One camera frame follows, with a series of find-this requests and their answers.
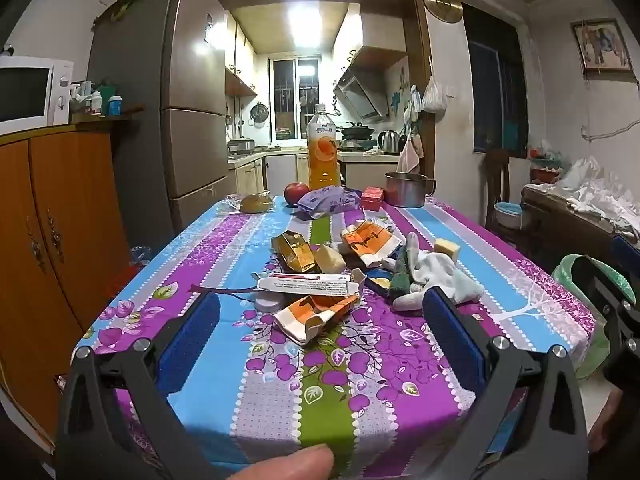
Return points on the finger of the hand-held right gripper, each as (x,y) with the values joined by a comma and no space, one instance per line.
(595,280)
(627,251)

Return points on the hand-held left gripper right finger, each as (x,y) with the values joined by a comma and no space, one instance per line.
(455,345)

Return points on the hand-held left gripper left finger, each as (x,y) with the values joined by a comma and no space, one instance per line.
(195,340)

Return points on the green lined trash bin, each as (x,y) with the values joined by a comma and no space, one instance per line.
(592,345)

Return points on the yellow sponge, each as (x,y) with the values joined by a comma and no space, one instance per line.
(330,260)
(447,249)

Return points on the orange carton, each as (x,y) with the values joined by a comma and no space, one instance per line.
(310,317)
(370,240)

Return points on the long white box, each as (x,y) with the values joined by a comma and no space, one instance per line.
(310,284)

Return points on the gold foil packet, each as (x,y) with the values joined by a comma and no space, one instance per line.
(295,252)

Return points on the person's left hand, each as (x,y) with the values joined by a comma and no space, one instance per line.
(290,465)

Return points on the white cloth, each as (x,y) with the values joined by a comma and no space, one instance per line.
(590,190)

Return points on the wooden dining table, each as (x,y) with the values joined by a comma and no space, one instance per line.
(555,220)

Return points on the white round lid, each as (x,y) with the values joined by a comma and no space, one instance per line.
(267,304)

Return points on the blue basin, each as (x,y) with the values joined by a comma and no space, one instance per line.
(507,215)

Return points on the red basket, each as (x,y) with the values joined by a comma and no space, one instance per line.
(545,172)

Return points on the wooden chair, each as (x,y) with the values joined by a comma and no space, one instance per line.
(495,180)

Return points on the bread in plastic bag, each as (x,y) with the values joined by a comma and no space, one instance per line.
(255,204)

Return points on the steel pot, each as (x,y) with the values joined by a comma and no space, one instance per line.
(405,191)

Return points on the red box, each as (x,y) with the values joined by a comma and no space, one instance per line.
(372,199)

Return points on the red apple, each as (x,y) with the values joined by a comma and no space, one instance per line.
(296,193)

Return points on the wooden cabinet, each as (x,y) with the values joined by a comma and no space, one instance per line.
(65,210)

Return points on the purple tissue packet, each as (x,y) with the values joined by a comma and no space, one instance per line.
(325,201)

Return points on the pink towel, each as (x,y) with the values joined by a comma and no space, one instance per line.
(410,157)

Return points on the steel rice cooker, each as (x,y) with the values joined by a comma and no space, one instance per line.
(241,147)

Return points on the steel kettle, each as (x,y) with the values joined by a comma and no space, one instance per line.
(390,142)

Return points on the dark window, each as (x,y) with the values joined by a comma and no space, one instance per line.
(495,80)

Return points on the orange juice bottle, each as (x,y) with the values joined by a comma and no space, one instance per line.
(324,155)

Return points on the black wok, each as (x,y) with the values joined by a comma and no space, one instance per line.
(357,131)

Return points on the hanging plastic bag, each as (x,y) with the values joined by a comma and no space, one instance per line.
(434,97)

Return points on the blue lidded jar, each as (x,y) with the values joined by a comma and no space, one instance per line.
(115,106)

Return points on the kitchen window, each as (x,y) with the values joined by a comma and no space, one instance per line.
(295,100)

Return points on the steel range hood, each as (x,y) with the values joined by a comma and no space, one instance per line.
(362,92)

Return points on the grey refrigerator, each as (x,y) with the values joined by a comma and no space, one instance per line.
(190,60)

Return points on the white microwave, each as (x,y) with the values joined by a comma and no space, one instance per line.
(25,90)

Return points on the ceiling light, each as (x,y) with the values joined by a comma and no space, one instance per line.
(305,15)

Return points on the framed wall picture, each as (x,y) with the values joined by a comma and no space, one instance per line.
(602,47)

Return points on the kitchen wall cabinets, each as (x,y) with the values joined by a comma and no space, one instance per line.
(240,60)

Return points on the gold wall clock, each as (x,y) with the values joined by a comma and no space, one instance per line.
(442,2)

